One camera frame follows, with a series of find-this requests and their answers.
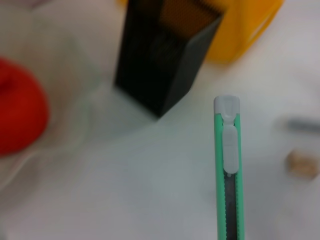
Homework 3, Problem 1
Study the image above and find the beige eraser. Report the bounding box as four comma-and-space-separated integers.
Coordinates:
286, 149, 320, 178

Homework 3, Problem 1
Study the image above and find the translucent green fruit plate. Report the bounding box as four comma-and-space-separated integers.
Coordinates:
0, 32, 118, 191

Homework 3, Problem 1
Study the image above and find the yellow plastic bin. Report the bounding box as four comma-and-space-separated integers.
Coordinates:
117, 0, 286, 62

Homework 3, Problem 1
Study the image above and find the black mesh pen holder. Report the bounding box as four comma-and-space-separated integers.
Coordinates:
113, 0, 223, 120

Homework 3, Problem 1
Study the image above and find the grey marker pen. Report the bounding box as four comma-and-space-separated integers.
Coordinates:
286, 119, 320, 133

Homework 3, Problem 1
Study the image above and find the green utility knife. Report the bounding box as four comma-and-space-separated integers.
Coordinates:
213, 94, 247, 240

